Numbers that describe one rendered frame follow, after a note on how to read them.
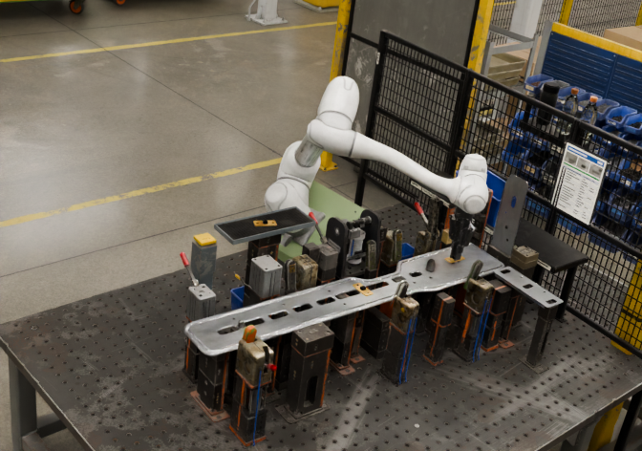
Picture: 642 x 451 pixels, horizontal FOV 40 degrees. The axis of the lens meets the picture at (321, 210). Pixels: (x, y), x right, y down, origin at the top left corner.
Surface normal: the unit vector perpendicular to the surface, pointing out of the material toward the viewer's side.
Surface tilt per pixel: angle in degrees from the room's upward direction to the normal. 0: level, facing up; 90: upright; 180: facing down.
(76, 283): 0
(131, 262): 0
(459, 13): 91
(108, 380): 0
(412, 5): 91
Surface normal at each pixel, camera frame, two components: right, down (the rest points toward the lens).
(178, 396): 0.12, -0.88
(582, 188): -0.80, 0.18
